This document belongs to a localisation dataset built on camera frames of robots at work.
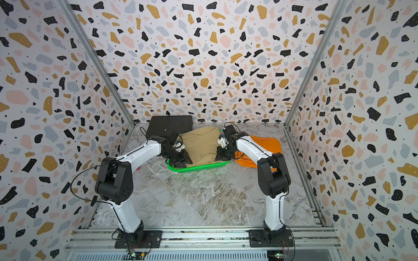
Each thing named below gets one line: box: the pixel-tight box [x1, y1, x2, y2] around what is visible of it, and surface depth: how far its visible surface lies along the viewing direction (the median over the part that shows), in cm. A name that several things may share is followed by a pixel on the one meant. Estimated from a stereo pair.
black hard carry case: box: [145, 115, 194, 138], surface depth 123 cm
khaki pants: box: [179, 126, 221, 167], surface depth 100 cm
